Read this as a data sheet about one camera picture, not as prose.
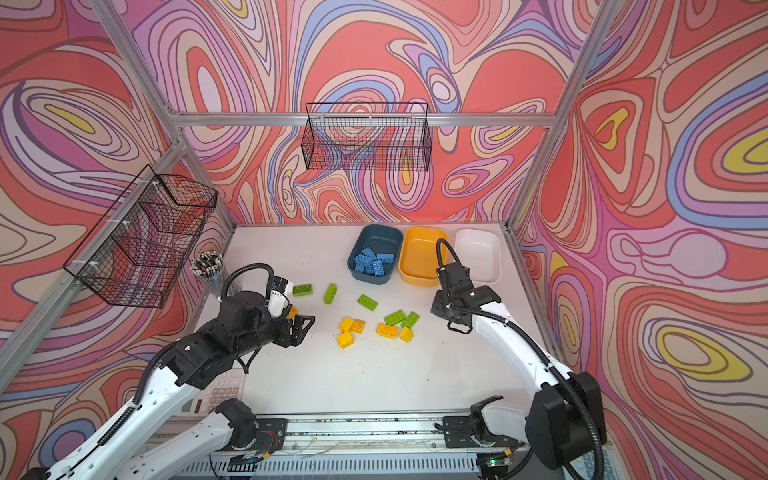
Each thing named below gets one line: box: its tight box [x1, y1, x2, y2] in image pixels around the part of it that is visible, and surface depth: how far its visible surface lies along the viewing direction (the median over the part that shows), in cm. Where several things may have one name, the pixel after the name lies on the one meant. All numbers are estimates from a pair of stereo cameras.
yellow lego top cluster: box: [339, 317, 354, 333], surface depth 92 cm
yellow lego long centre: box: [376, 323, 399, 339], surface depth 93 cm
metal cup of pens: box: [191, 250, 223, 281], surface depth 88 cm
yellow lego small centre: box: [399, 327, 414, 343], surface depth 91 cm
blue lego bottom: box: [354, 253, 375, 275], surface depth 107 cm
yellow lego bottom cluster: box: [336, 331, 355, 350], surface depth 90 cm
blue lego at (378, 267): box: [372, 259, 385, 277], surface depth 106 cm
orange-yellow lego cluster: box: [351, 319, 366, 334], surface depth 93 cm
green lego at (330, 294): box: [324, 283, 337, 305], surface depth 100 cm
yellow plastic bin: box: [398, 227, 449, 287], surface depth 112 cm
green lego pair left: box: [384, 310, 407, 327], surface depth 95 cm
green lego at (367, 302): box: [357, 294, 379, 312], surface depth 100 cm
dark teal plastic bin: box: [347, 224, 404, 285], surface depth 107 cm
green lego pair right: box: [401, 311, 421, 329], surface depth 95 cm
